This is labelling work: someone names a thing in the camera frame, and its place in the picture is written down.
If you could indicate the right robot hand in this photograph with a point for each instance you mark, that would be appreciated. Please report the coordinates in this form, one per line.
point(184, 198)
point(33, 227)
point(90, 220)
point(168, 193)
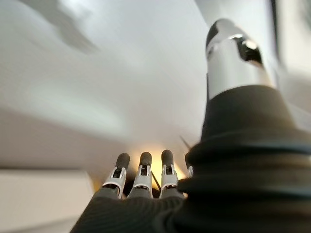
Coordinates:
point(233, 170)

